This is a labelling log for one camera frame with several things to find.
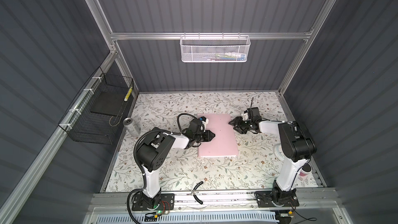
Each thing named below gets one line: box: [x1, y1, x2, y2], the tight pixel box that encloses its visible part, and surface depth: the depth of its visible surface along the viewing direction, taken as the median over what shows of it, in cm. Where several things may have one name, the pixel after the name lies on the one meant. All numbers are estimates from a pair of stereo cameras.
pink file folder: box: [197, 113, 239, 158], surface depth 96 cm
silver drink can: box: [122, 117, 141, 137], surface depth 89 cm
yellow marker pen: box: [123, 86, 133, 102], surface depth 82 cm
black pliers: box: [191, 180, 204, 205], surface depth 78 cm
